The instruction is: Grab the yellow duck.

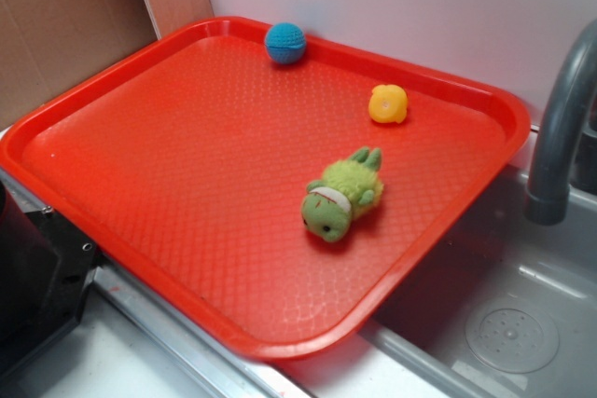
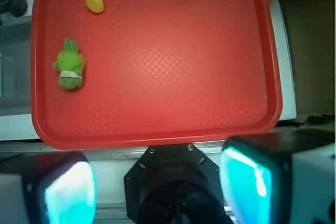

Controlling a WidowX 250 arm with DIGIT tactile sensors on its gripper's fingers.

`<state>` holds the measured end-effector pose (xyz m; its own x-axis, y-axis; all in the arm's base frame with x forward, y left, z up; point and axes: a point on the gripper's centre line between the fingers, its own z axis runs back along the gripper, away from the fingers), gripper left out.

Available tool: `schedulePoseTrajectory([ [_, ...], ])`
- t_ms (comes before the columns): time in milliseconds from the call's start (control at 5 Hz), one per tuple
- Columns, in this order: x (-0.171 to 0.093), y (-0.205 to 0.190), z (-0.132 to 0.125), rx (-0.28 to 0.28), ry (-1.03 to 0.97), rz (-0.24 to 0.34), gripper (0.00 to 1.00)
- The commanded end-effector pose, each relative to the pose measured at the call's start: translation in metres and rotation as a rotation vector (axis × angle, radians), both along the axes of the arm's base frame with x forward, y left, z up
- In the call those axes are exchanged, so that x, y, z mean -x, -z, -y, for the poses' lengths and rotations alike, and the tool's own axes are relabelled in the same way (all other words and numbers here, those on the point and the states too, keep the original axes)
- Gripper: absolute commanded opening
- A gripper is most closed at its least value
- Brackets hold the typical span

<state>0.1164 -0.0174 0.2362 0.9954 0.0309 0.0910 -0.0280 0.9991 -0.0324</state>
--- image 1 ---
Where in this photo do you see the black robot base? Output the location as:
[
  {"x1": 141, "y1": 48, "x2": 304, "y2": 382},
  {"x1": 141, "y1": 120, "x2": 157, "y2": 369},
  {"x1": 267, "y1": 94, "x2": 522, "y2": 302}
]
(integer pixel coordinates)
[{"x1": 1, "y1": 185, "x2": 96, "y2": 378}]

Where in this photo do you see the yellow rubber duck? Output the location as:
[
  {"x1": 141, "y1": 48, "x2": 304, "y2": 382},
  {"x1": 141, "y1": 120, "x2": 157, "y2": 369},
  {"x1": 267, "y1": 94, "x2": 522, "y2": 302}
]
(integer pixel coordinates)
[{"x1": 368, "y1": 85, "x2": 409, "y2": 124}]

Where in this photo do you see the green plush turtle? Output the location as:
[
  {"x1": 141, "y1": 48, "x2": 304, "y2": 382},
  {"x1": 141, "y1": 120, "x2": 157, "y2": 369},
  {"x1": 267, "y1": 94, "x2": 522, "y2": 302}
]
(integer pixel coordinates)
[{"x1": 300, "y1": 147, "x2": 384, "y2": 243}]

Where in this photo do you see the red plastic tray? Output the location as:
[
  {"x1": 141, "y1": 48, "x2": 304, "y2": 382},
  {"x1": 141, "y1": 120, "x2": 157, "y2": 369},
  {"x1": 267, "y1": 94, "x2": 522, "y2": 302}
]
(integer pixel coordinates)
[{"x1": 1, "y1": 18, "x2": 531, "y2": 361}]

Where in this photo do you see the blue crocheted ball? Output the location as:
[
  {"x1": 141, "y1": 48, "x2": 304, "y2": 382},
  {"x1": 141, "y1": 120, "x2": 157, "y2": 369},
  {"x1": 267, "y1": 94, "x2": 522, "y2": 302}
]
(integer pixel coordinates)
[{"x1": 264, "y1": 22, "x2": 307, "y2": 65}]

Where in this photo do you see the grey toy sink basin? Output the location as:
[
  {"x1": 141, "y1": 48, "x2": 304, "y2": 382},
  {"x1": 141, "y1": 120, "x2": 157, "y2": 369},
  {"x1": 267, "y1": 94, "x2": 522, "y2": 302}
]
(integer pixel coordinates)
[{"x1": 280, "y1": 142, "x2": 596, "y2": 397}]

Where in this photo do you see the grey toy faucet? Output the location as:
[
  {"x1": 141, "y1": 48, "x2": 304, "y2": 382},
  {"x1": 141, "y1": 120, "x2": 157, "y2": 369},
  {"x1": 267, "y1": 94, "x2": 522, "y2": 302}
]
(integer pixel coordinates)
[{"x1": 524, "y1": 21, "x2": 596, "y2": 226}]

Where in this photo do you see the brown cardboard panel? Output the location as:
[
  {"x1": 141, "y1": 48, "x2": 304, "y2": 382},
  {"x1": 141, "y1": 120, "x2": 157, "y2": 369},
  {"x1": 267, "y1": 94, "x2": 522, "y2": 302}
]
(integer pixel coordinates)
[{"x1": 1, "y1": 0, "x2": 156, "y2": 128}]

